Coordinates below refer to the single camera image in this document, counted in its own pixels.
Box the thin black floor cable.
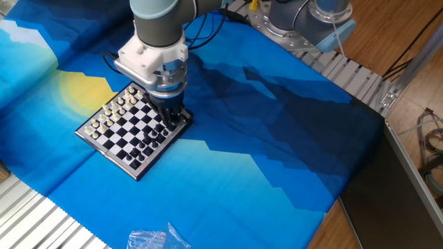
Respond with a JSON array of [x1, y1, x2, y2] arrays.
[[381, 15, 443, 82]]

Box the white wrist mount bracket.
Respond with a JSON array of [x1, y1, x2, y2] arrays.
[[116, 33, 190, 80]]

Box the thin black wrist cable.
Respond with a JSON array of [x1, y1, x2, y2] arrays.
[[183, 12, 228, 51]]

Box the blue landscape print cloth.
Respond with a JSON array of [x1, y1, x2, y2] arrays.
[[0, 0, 385, 249]]

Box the silver vented wrist box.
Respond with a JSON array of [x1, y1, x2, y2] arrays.
[[113, 58, 159, 93]]

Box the black wrist box cable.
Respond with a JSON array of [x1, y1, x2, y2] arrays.
[[101, 50, 120, 75]]

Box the thick black base cable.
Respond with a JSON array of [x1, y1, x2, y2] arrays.
[[217, 6, 251, 26]]

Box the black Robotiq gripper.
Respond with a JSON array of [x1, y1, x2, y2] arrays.
[[147, 90, 194, 131]]

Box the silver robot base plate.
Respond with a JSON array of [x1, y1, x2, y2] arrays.
[[248, 0, 333, 53]]

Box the clear plastic zip bag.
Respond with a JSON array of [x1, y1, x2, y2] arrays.
[[126, 221, 192, 249]]

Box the white cable tie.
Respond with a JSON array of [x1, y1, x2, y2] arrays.
[[330, 13, 346, 56]]

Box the grey floor cable bundle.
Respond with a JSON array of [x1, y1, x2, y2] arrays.
[[415, 107, 443, 196]]

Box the aluminium frame bar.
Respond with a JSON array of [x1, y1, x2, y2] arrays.
[[379, 29, 443, 117]]

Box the black panel with silver frame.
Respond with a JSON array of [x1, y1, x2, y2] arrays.
[[338, 119, 443, 249]]

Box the black white folding chessboard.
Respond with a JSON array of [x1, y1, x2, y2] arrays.
[[74, 82, 193, 182]]

